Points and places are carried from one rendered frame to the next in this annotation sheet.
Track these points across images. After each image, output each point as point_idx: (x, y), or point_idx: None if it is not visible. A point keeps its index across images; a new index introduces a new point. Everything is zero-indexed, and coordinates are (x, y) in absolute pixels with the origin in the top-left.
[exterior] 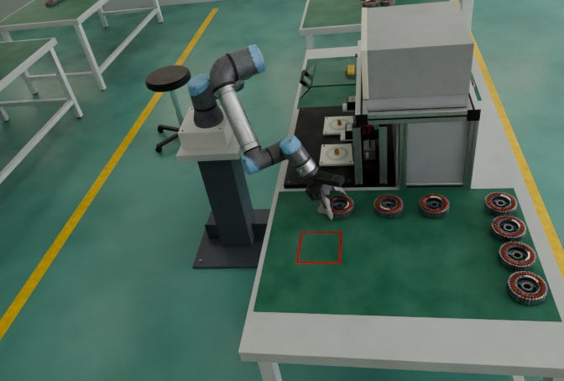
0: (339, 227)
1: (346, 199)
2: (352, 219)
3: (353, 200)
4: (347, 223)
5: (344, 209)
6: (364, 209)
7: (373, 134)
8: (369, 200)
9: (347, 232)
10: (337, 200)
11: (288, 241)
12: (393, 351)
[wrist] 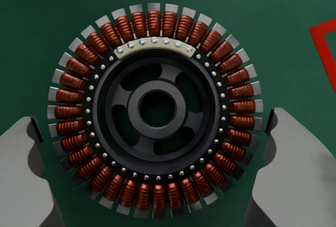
0: (288, 54)
1: (88, 83)
2: (201, 11)
3: (46, 69)
4: (243, 28)
5: (206, 45)
6: None
7: None
8: None
9: (301, 4)
10: (113, 143)
11: None
12: None
